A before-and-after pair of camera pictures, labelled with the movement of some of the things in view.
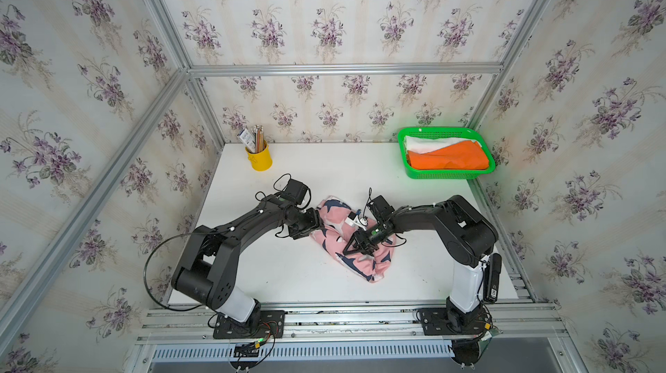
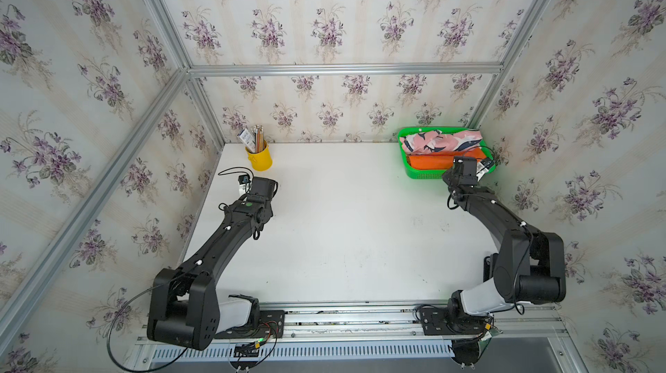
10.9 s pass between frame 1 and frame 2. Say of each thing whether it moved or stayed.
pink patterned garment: moved
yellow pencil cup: stayed
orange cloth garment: stayed
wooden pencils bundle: stayed
